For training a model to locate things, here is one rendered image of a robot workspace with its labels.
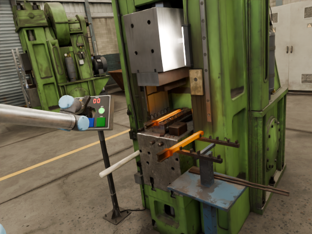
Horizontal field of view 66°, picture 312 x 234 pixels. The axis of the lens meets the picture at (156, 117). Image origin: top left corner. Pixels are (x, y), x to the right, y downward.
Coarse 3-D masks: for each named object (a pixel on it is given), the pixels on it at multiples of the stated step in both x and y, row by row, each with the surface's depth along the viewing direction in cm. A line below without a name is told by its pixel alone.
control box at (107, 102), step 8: (96, 96) 199; (104, 96) 197; (88, 104) 199; (96, 104) 197; (104, 104) 195; (112, 104) 199; (96, 112) 196; (104, 112) 194; (112, 112) 198; (96, 120) 194; (112, 120) 197; (88, 128) 194; (96, 128) 192; (104, 128) 191; (112, 128) 196
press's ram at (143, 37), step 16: (128, 16) 163; (144, 16) 155; (160, 16) 151; (176, 16) 164; (128, 32) 168; (144, 32) 159; (160, 32) 152; (176, 32) 166; (128, 48) 172; (144, 48) 163; (160, 48) 155; (176, 48) 168; (144, 64) 167; (160, 64) 158; (176, 64) 169
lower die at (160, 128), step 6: (180, 108) 210; (186, 108) 203; (162, 114) 202; (174, 114) 190; (186, 114) 195; (150, 120) 189; (162, 120) 179; (168, 120) 180; (186, 120) 195; (144, 126) 185; (156, 126) 177; (162, 126) 173; (156, 132) 179; (162, 132) 175
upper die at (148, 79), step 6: (150, 72) 166; (156, 72) 162; (162, 72) 166; (168, 72) 171; (174, 72) 177; (180, 72) 183; (186, 72) 189; (138, 78) 174; (144, 78) 171; (150, 78) 167; (156, 78) 164; (162, 78) 166; (168, 78) 171; (174, 78) 177; (180, 78) 183; (138, 84) 176; (144, 84) 172; (150, 84) 169; (156, 84) 165; (162, 84) 167
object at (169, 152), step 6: (198, 132) 154; (186, 138) 147; (192, 138) 147; (180, 144) 139; (186, 144) 143; (162, 150) 132; (168, 150) 132; (174, 150) 135; (162, 156) 130; (168, 156) 133
